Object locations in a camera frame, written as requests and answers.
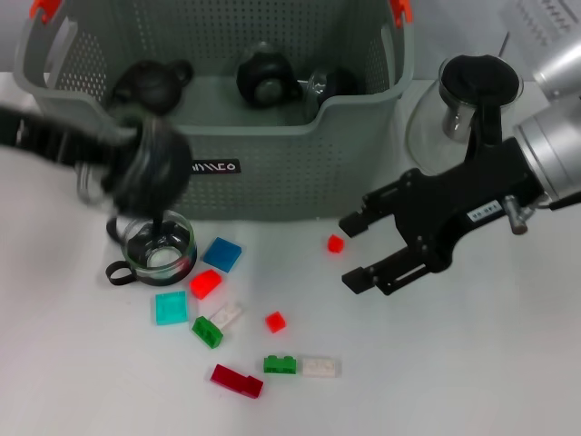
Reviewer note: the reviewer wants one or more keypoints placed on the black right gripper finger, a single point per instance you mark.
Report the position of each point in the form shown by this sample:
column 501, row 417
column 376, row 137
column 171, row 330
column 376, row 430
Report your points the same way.
column 363, row 218
column 390, row 274

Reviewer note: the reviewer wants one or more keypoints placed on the teal flat building brick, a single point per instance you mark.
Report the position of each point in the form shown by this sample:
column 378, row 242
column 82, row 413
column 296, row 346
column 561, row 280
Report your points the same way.
column 171, row 308

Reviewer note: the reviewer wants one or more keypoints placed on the small red cube brick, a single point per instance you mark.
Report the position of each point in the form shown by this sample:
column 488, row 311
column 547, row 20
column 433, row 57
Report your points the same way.
column 335, row 244
column 275, row 322

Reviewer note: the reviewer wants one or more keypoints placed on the white two-stud plate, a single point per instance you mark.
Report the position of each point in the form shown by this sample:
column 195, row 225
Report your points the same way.
column 320, row 367
column 229, row 314

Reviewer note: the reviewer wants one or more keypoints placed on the red sloped building brick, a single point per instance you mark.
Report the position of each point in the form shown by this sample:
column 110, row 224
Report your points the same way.
column 205, row 284

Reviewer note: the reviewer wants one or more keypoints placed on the blue flat building brick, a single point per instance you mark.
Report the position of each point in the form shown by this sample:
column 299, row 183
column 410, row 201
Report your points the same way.
column 222, row 254

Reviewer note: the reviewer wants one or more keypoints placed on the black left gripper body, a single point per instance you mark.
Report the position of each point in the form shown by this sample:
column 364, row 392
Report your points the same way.
column 45, row 136

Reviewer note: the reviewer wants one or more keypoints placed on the green building brick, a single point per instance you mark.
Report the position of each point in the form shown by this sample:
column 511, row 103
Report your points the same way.
column 207, row 333

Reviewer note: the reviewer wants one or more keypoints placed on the glass teacup with black sleeve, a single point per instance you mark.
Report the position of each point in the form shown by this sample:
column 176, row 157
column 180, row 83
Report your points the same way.
column 327, row 86
column 159, row 265
column 150, row 172
column 263, row 77

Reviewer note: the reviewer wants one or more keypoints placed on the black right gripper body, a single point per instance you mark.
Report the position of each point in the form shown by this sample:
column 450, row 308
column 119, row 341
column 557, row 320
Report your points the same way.
column 454, row 200

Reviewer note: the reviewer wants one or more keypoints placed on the grey-green perforated storage bin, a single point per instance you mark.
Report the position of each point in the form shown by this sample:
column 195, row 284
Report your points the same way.
column 281, row 181

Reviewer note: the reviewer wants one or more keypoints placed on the dark red long brick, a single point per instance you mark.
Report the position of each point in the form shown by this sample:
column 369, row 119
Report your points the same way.
column 236, row 380

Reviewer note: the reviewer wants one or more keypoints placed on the black clay teapot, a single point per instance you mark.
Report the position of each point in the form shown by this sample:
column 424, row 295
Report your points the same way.
column 150, row 86

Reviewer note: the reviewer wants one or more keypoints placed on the green two-stud brick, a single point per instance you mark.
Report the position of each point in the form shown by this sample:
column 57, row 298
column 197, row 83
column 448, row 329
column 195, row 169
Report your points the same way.
column 281, row 364

